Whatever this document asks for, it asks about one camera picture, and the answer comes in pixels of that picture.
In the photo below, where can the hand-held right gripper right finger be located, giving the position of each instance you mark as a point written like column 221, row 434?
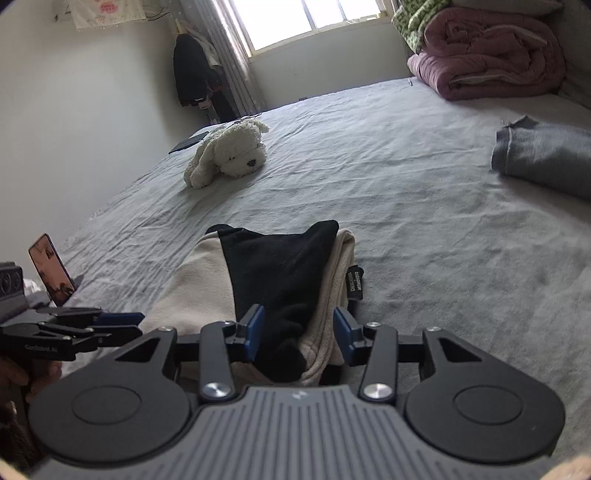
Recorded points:
column 344, row 334

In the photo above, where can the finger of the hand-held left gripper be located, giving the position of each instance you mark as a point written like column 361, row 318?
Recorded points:
column 120, row 319
column 115, row 334

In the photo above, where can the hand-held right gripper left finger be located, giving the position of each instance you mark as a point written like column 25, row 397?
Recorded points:
column 255, row 332

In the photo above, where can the black garment with beige lining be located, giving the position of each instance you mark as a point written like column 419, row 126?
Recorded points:
column 277, row 267

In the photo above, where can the person's left forearm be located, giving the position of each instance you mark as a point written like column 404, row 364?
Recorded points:
column 16, row 438

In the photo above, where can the dark hanging clothes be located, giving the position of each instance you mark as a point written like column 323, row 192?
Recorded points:
column 191, row 69

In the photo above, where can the person's left hand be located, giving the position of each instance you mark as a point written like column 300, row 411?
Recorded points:
column 32, row 376

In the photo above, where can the phone with pink screen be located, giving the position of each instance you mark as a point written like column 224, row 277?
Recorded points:
column 48, row 267

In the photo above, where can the bed with grey sheet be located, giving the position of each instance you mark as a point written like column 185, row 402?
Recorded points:
column 415, row 207

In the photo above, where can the white plush dog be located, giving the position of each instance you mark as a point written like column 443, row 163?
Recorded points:
column 231, row 150

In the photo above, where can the grey patterned curtain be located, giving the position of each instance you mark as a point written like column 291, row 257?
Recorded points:
column 235, row 69

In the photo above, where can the grey knit sweater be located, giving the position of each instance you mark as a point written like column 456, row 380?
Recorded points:
column 545, row 157

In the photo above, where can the window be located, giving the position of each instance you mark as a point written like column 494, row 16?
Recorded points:
column 286, row 23

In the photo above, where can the pink folded quilt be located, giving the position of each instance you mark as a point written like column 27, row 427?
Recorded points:
column 485, row 55

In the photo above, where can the green patterned blanket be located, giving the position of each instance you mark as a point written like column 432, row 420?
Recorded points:
column 415, row 23

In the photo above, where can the grey quilted headboard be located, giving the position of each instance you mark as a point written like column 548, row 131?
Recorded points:
column 577, row 46

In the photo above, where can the pale wall hanging cloth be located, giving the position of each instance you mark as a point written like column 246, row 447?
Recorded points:
column 106, row 11

